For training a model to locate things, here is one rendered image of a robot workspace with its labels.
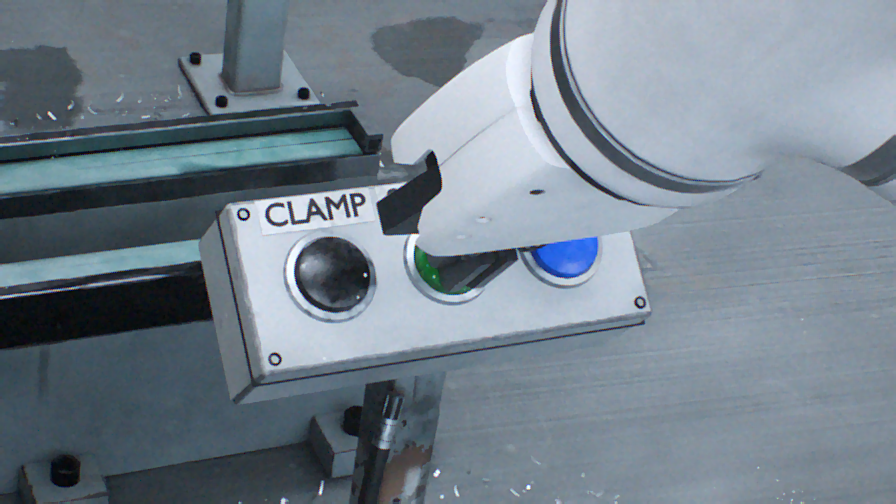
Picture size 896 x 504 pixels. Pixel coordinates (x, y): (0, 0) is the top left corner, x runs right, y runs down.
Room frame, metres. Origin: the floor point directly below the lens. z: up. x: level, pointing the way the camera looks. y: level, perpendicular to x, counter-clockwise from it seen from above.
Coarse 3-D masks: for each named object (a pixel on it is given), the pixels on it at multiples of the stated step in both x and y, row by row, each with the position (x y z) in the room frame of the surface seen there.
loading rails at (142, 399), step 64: (128, 128) 0.92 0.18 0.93; (192, 128) 0.93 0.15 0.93; (256, 128) 0.95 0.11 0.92; (320, 128) 0.97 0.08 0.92; (0, 192) 0.85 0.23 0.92; (64, 192) 0.87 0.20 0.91; (128, 192) 0.88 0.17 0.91; (192, 192) 0.90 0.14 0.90; (256, 192) 0.92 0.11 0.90; (0, 256) 0.85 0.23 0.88; (64, 256) 0.80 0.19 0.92; (128, 256) 0.81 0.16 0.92; (192, 256) 0.82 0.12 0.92; (0, 320) 0.75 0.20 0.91; (64, 320) 0.76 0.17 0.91; (128, 320) 0.78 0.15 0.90; (192, 320) 0.80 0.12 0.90; (0, 384) 0.75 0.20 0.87; (64, 384) 0.77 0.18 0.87; (128, 384) 0.78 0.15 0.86; (192, 384) 0.80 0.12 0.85; (0, 448) 0.75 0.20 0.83; (64, 448) 0.77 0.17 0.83; (128, 448) 0.78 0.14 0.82; (192, 448) 0.80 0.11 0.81; (256, 448) 0.82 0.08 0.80; (320, 448) 0.82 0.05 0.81
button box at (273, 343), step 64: (320, 192) 0.65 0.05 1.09; (384, 192) 0.65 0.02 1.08; (256, 256) 0.61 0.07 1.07; (384, 256) 0.63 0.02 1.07; (256, 320) 0.59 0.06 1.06; (320, 320) 0.60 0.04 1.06; (384, 320) 0.61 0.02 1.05; (448, 320) 0.62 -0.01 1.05; (512, 320) 0.63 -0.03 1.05; (576, 320) 0.64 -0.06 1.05; (640, 320) 0.66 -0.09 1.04; (256, 384) 0.58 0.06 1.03; (320, 384) 0.61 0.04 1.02
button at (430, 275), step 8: (416, 248) 0.64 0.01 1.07; (416, 256) 0.63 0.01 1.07; (424, 256) 0.63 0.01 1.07; (416, 264) 0.63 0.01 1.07; (424, 264) 0.63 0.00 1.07; (424, 272) 0.63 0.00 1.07; (432, 272) 0.63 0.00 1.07; (424, 280) 0.63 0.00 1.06; (432, 280) 0.63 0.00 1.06; (440, 280) 0.63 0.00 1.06; (440, 288) 0.63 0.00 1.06; (464, 288) 0.63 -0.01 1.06
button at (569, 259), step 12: (576, 240) 0.66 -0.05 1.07; (588, 240) 0.67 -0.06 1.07; (540, 252) 0.65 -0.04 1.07; (552, 252) 0.66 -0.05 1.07; (564, 252) 0.66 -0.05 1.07; (576, 252) 0.66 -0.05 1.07; (588, 252) 0.66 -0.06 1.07; (540, 264) 0.65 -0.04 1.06; (552, 264) 0.65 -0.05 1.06; (564, 264) 0.65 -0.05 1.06; (576, 264) 0.66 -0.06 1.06; (588, 264) 0.66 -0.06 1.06; (564, 276) 0.65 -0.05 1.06; (576, 276) 0.66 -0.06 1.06
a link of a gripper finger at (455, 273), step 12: (492, 252) 0.61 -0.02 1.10; (432, 264) 0.62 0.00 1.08; (444, 264) 0.62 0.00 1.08; (456, 264) 0.62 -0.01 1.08; (468, 264) 0.61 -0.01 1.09; (480, 264) 0.60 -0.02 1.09; (444, 276) 0.63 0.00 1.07; (456, 276) 0.62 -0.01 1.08; (468, 276) 0.61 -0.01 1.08; (444, 288) 0.62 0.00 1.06; (456, 288) 0.62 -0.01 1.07
